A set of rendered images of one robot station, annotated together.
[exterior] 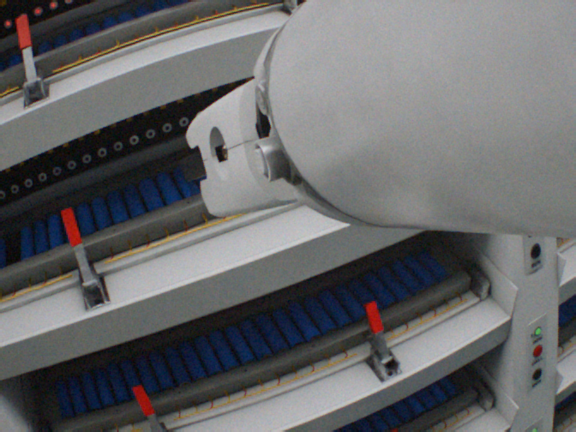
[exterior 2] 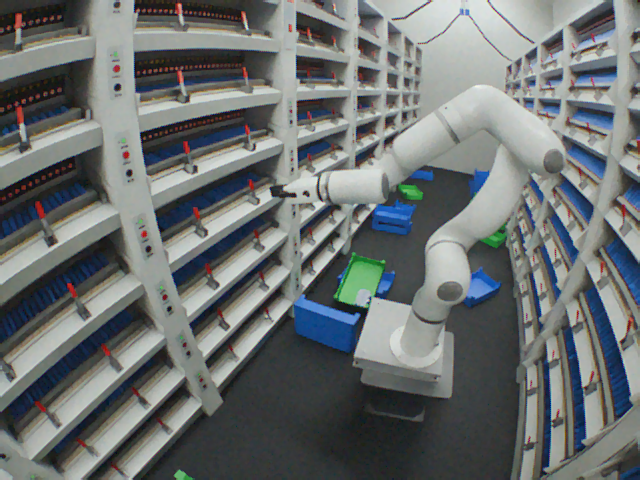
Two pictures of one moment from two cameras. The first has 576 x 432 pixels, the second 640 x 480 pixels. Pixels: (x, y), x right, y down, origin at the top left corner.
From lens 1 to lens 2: 0.62 m
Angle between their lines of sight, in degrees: 45
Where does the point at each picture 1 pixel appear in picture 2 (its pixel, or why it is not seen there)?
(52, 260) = (182, 225)
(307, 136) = (338, 194)
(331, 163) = (341, 197)
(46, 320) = (189, 245)
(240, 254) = (235, 217)
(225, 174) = (304, 197)
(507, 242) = (287, 211)
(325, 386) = (245, 256)
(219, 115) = (308, 188)
